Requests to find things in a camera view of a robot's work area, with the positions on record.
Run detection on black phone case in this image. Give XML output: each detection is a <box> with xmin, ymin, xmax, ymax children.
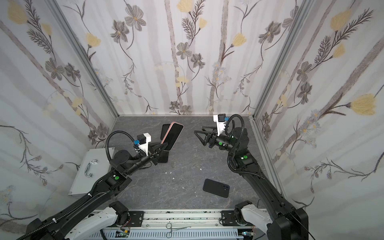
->
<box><xmin>160</xmin><ymin>124</ymin><xmax>171</xmax><ymax>140</ymax></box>

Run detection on black phone face down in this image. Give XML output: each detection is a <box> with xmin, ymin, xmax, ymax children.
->
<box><xmin>203</xmin><ymin>179</ymin><xmax>230</xmax><ymax>198</ymax></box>

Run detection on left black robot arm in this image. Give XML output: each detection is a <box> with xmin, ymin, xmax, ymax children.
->
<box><xmin>19</xmin><ymin>131</ymin><xmax>168</xmax><ymax>240</ymax></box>

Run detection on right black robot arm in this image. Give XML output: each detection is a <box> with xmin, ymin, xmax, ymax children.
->
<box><xmin>194</xmin><ymin>114</ymin><xmax>310</xmax><ymax>240</ymax></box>

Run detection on silver metal case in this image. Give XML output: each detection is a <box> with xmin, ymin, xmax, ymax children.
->
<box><xmin>68</xmin><ymin>148</ymin><xmax>111</xmax><ymax>198</ymax></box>

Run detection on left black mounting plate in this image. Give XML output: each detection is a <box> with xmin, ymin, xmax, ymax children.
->
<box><xmin>116</xmin><ymin>211</ymin><xmax>145</xmax><ymax>228</ymax></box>

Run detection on black mounting plate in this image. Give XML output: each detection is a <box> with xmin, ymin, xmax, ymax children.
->
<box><xmin>116</xmin><ymin>211</ymin><xmax>145</xmax><ymax>228</ymax></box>
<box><xmin>219</xmin><ymin>210</ymin><xmax>242</xmax><ymax>227</ymax></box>

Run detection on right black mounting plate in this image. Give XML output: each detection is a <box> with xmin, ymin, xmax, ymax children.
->
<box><xmin>219</xmin><ymin>210</ymin><xmax>242</xmax><ymax>227</ymax></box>

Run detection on metal scissors forceps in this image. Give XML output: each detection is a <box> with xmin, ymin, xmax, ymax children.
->
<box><xmin>166</xmin><ymin>223</ymin><xmax>190</xmax><ymax>239</ymax></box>

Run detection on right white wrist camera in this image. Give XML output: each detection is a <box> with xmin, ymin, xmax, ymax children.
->
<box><xmin>213</xmin><ymin>114</ymin><xmax>229</xmax><ymax>136</ymax></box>

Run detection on white slotted cable duct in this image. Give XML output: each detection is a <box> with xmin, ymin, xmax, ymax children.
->
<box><xmin>71</xmin><ymin>229</ymin><xmax>250</xmax><ymax>240</ymax></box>

